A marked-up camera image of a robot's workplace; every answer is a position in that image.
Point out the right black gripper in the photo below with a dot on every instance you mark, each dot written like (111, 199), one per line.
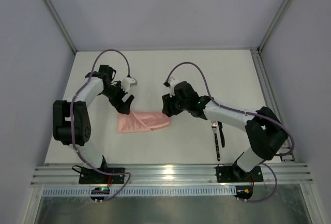
(169, 104)

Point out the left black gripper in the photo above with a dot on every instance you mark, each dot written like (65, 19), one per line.
(120, 101)

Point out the pink cloth napkin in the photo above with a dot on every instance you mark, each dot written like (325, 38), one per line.
(137, 121)

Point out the black handled fork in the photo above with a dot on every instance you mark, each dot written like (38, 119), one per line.
(214, 129)

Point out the black handled knife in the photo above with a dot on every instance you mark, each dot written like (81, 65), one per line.
(220, 127)

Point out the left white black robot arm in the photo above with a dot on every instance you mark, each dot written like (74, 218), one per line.
(71, 123)

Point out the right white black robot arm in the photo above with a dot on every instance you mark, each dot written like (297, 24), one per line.
(265, 133)

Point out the left black controller board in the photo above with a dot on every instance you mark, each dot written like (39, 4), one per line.
(99, 194)

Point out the black controller board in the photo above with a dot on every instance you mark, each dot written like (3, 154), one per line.
(99, 194)
(243, 193)

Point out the right black controller board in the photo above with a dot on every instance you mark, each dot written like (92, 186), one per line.
(243, 193)

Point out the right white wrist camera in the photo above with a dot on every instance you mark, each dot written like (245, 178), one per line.
(171, 82)

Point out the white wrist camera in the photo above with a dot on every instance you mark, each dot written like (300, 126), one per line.
(171, 82)
(128, 82)

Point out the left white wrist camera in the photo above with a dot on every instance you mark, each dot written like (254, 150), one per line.
(128, 82)

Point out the aluminium front rail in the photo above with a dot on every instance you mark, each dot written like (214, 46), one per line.
(167, 174)

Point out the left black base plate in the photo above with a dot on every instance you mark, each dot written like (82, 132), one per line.
(90, 176)

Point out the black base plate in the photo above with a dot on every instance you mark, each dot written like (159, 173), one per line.
(225, 175)
(90, 176)

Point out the slotted grey cable duct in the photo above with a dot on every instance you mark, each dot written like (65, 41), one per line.
(144, 191)

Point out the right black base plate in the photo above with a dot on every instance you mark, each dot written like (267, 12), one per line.
(225, 175)

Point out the right aluminium side rail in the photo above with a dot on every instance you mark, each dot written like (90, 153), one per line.
(270, 100)

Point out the left aluminium corner post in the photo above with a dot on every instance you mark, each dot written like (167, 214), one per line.
(60, 25)

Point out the aluminium corner post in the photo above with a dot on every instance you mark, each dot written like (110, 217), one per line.
(281, 11)
(60, 25)

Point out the right aluminium corner post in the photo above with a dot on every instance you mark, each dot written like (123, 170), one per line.
(281, 11)

